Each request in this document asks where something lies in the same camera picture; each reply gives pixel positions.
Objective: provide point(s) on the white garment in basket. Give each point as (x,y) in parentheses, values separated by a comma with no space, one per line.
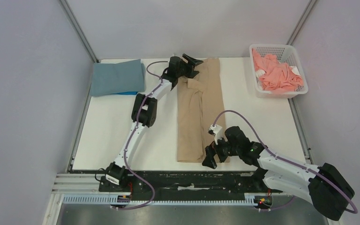
(295,70)

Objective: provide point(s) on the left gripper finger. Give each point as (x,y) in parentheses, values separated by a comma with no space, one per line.
(192,61)
(191,75)

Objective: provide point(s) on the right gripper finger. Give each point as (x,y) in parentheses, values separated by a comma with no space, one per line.
(209,160)
(210,149)

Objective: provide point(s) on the folded grey-blue t shirt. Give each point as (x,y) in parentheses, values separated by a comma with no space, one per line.
(105,79)

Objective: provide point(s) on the left aluminium frame rail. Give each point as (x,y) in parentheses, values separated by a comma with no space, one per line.
(75,24)

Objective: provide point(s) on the beige t shirt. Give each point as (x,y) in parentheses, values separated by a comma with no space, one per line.
(200,101)

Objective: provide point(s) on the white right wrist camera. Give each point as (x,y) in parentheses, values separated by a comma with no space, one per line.
(217,132)

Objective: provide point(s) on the aluminium frame rail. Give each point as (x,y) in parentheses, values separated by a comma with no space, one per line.
(303,18)
(75,24)

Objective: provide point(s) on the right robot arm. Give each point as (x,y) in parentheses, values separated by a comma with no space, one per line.
(322,186)

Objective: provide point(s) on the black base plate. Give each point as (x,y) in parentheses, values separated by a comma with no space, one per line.
(187,185)

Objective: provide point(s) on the white slotted cable duct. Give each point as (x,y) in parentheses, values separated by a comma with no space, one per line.
(111,199)

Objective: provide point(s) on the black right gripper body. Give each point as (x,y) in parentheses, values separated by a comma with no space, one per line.
(216,151)

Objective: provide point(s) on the right aluminium frame rail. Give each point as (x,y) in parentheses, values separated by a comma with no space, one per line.
(303,18)

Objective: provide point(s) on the white plastic basket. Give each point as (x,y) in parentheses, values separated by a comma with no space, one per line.
(284,53)

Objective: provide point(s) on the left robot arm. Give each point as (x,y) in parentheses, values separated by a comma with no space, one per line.
(144,113)

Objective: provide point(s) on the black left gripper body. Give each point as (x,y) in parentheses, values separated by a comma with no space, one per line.
(184,69)

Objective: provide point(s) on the pink t shirt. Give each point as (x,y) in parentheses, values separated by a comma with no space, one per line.
(273,75)

